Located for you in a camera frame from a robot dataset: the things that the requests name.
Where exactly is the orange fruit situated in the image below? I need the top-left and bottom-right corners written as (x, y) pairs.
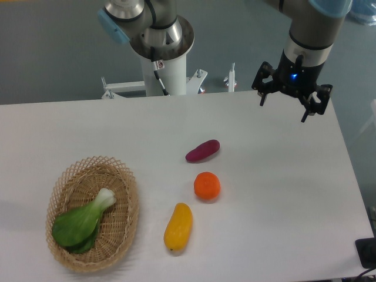
top-left (194, 172), bottom-right (221, 200)

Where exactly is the white frame right of table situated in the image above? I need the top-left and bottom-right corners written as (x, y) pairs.
top-left (352, 99), bottom-right (376, 143)

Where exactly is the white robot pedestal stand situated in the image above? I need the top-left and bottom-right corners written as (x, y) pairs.
top-left (101, 56), bottom-right (208, 99)

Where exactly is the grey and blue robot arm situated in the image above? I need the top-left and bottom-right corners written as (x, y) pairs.
top-left (98, 1), bottom-right (351, 117)

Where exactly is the blue plastic bag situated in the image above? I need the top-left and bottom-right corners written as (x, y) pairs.
top-left (348, 0), bottom-right (376, 26)

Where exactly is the yellow mango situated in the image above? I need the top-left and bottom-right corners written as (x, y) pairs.
top-left (163, 203), bottom-right (193, 252)

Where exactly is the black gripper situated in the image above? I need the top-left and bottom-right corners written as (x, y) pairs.
top-left (251, 51), bottom-right (333, 123)

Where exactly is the woven wicker basket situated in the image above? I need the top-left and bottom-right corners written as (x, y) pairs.
top-left (46, 156), bottom-right (139, 273)

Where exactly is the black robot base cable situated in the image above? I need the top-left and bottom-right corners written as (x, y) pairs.
top-left (150, 46), bottom-right (170, 96)

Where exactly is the green bok choy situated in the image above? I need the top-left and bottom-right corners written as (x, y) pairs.
top-left (52, 188), bottom-right (116, 254)

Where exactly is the black device at table edge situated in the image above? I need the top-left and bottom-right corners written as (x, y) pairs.
top-left (355, 237), bottom-right (375, 268)

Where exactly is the purple sweet potato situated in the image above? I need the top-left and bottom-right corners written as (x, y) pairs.
top-left (185, 139), bottom-right (220, 163)

